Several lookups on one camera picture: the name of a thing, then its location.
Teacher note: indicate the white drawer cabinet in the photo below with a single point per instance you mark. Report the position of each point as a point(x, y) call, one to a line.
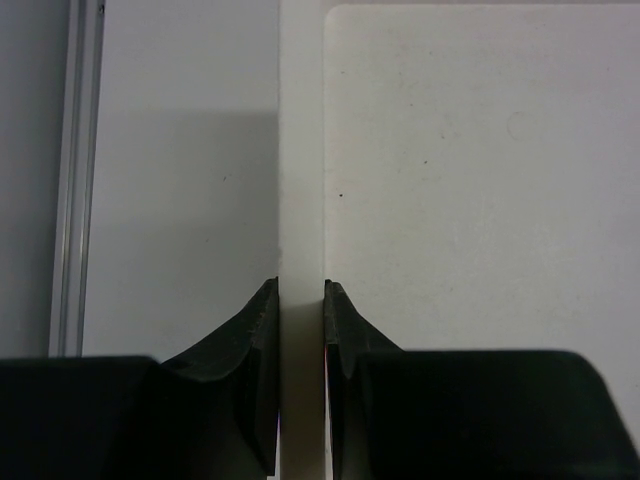
point(468, 171)

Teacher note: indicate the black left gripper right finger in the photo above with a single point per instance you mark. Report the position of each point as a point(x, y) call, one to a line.
point(453, 414)

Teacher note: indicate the aluminium table frame rail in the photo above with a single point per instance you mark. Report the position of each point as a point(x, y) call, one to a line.
point(76, 176)

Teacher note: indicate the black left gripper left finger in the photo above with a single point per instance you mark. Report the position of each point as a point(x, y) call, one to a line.
point(210, 412)

